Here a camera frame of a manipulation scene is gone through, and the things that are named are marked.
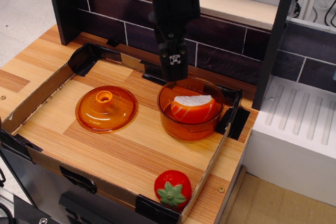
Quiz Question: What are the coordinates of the black left shelf post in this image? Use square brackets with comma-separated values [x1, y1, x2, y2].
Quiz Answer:
[51, 0, 88, 45]

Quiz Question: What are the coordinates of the red toy tomato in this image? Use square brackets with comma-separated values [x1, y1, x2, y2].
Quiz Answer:
[154, 170, 192, 209]

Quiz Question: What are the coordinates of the amber glass pot lid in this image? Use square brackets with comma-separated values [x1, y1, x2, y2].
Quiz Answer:
[75, 86, 138, 133]

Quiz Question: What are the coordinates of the salmon nigiri sushi toy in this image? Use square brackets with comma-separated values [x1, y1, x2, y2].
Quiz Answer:
[171, 95, 216, 124]

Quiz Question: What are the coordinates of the dark grey vertical post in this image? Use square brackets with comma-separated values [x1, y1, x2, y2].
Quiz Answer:
[252, 0, 293, 110]

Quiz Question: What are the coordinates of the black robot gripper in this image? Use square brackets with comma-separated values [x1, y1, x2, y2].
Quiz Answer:
[149, 0, 200, 82]

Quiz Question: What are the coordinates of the white grooved drainboard block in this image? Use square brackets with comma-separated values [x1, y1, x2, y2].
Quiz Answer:
[243, 77, 335, 206]

